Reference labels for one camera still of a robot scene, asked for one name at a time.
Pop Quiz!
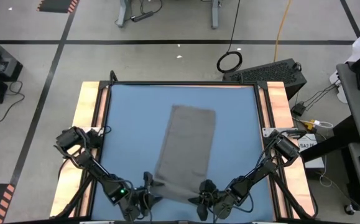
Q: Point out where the black power adapter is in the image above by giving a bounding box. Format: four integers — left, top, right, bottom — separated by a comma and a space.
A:
291, 102, 307, 117

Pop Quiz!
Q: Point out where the yellow hanging cable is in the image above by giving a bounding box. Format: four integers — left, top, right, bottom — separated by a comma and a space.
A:
273, 0, 293, 63

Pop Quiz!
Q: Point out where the white labelled box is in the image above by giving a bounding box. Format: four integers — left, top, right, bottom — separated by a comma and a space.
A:
297, 133, 326, 169

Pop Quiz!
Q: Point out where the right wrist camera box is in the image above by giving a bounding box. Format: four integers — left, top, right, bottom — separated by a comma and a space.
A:
229, 177, 251, 200

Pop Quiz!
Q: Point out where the wooden table side board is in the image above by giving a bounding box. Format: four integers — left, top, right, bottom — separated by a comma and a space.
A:
258, 81, 316, 218
49, 81, 109, 218

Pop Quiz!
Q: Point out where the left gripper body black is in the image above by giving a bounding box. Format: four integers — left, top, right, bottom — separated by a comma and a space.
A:
119, 189, 152, 222

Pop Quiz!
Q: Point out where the black perforated computer tower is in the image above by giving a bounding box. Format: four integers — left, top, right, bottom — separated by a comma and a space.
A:
223, 58, 308, 101

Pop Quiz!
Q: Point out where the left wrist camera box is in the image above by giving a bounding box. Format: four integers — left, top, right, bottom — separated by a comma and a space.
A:
104, 179, 131, 205

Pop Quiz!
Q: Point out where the yellow plug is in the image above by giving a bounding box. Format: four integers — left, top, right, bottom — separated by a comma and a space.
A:
303, 119, 321, 130

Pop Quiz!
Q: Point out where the black power strip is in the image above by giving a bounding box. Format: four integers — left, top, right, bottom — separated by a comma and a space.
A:
131, 11, 155, 23

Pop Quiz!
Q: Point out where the black desk leg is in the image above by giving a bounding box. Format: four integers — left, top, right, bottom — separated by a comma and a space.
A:
300, 114, 354, 162

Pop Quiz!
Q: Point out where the black hanging cable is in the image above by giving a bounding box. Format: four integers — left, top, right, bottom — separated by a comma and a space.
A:
216, 0, 244, 74

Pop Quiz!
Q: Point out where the grey desk leg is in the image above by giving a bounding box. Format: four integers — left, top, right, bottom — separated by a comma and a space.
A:
210, 0, 221, 29
115, 0, 131, 28

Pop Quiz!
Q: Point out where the grey-brown waffle towel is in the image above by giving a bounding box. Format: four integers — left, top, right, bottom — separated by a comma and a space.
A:
153, 105, 217, 205

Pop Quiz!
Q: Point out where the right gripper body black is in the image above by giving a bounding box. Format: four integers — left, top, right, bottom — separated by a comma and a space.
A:
209, 187, 239, 219

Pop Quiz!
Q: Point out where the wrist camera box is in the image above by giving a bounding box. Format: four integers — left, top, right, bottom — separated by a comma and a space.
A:
104, 179, 131, 205
229, 177, 251, 200

